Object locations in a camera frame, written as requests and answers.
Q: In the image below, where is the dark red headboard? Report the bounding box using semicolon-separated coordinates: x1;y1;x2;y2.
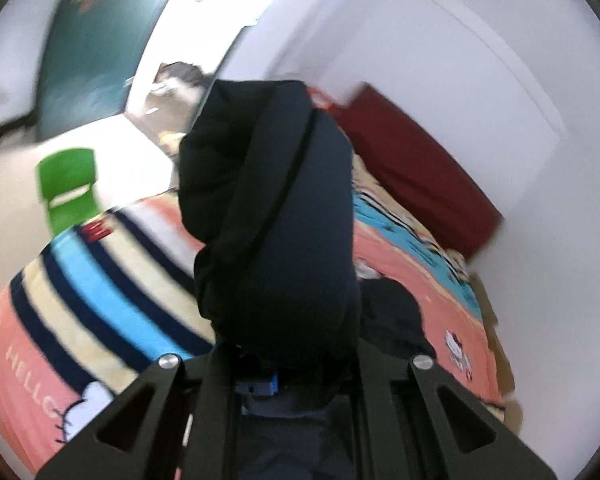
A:
330;82;505;262

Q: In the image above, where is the dark teal wall board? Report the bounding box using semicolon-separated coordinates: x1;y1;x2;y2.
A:
34;0;182;142

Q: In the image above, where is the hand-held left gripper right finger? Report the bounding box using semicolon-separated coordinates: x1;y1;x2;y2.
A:
354;340;557;480

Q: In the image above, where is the green plastic chair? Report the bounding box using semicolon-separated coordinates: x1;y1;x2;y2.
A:
36;147;102;237

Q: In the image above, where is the dark navy garment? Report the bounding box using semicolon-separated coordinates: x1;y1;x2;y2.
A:
177;79;437;480

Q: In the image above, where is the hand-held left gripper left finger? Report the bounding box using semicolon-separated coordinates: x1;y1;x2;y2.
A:
35;345;279;480

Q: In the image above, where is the striped cartoon printed blanket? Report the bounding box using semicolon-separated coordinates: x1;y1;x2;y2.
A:
0;157;512;476

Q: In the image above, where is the red and white box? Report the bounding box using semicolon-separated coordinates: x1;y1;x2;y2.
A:
307;86;342;112

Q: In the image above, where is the wooden bed frame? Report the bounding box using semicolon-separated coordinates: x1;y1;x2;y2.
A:
469;272;525;436

